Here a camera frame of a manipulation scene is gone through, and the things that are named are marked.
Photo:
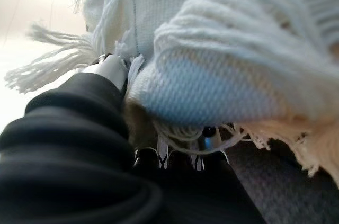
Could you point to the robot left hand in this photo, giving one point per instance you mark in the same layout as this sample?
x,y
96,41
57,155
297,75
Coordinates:
x,y
66,155

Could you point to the white fringed cushion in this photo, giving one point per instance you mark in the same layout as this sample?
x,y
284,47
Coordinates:
x,y
212,62

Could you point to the grey upholstered armchair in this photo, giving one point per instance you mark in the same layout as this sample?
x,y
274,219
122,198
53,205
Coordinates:
x,y
286,197

